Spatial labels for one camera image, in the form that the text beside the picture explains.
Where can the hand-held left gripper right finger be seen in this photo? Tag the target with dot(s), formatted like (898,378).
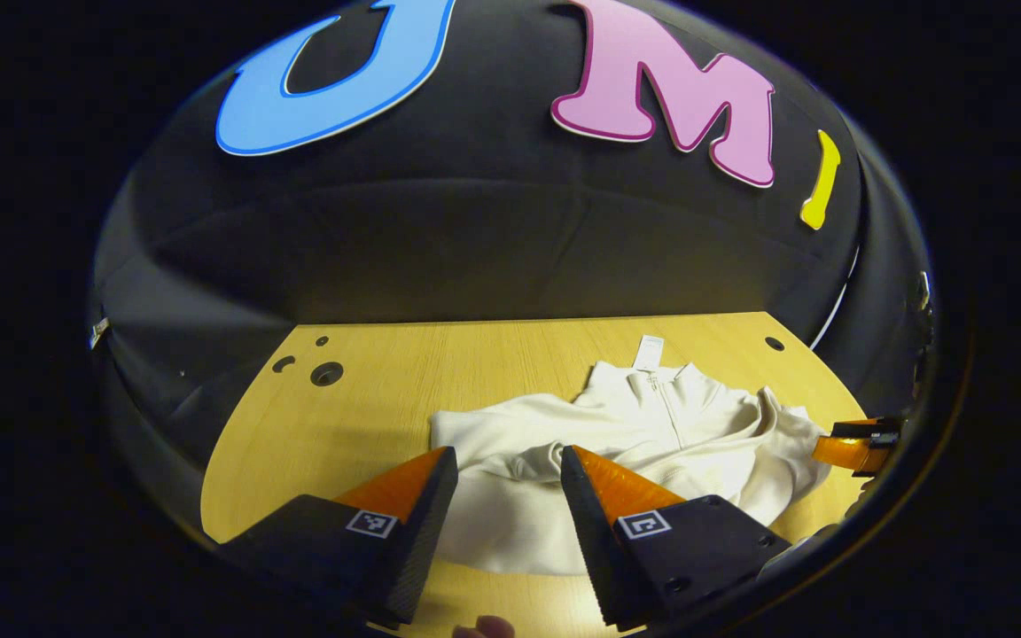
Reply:
(595,540)

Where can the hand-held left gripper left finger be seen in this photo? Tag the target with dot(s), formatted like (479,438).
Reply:
(426,540)

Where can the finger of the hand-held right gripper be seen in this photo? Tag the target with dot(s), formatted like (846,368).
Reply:
(852,454)

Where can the white zip sweatshirt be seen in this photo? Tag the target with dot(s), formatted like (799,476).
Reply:
(697,434)

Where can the black backdrop cloth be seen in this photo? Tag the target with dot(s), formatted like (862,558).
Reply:
(475,239)

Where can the white cloth clip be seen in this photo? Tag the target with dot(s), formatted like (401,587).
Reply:
(98,332)

